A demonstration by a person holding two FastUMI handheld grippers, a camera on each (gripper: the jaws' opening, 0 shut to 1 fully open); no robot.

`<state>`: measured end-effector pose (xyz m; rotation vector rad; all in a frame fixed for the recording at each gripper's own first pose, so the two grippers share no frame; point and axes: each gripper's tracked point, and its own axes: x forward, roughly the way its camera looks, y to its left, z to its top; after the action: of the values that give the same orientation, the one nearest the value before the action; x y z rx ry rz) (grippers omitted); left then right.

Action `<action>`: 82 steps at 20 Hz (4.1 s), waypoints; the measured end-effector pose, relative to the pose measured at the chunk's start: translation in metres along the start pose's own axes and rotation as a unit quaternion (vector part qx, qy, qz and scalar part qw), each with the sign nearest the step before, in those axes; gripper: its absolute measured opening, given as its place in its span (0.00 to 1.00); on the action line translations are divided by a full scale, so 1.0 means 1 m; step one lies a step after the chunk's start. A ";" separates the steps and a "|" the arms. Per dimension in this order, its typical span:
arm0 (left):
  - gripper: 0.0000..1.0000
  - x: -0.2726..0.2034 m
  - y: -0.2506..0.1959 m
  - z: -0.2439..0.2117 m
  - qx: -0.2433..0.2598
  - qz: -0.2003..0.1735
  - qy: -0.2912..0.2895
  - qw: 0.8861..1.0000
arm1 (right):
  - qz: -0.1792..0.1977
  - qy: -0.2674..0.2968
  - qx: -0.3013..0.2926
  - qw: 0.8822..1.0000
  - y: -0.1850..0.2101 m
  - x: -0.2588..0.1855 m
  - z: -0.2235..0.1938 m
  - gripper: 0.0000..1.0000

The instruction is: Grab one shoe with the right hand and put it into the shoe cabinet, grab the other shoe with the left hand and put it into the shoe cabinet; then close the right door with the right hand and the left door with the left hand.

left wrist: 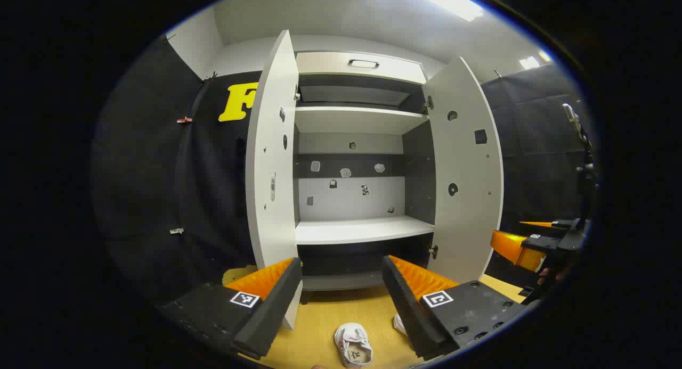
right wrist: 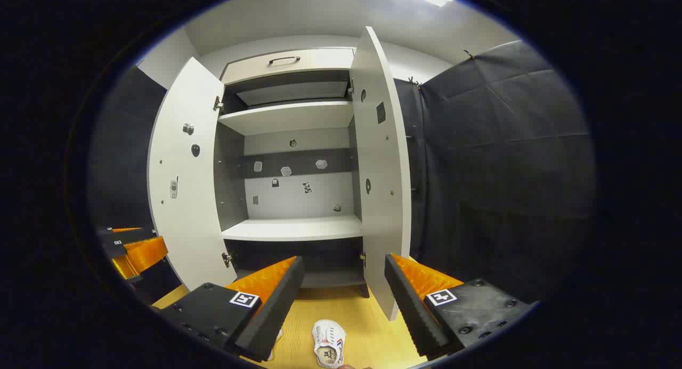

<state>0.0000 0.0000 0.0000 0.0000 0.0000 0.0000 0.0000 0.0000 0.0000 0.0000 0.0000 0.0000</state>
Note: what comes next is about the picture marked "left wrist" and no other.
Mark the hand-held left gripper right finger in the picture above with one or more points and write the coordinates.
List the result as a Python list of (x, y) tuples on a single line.
[(407, 310)]

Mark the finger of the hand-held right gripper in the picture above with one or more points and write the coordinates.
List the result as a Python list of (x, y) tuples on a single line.
[(562, 224), (541, 243)]

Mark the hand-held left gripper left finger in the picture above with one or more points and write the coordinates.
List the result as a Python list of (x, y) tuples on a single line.
[(272, 310)]

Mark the white canvas shoe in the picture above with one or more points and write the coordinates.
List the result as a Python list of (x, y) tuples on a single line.
[(399, 324), (354, 345)]

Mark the white shoe cabinet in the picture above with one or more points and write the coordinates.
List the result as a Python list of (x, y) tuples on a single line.
[(362, 230)]

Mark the cabinet door with disc sticker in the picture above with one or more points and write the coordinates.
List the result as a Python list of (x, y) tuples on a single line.
[(469, 161)]

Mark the cabinet door with phone sticker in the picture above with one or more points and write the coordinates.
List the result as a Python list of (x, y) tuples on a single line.
[(272, 145)]

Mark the small ceiling light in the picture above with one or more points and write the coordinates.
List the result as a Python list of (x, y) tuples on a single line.
[(530, 63), (544, 56)]

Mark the red cloth clip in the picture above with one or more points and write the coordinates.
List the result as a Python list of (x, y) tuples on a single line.
[(184, 120)]

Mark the black cloth clip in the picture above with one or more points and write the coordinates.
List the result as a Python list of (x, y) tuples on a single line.
[(209, 77)]

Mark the long ceiling light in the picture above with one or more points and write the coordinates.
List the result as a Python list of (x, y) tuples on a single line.
[(442, 1)]

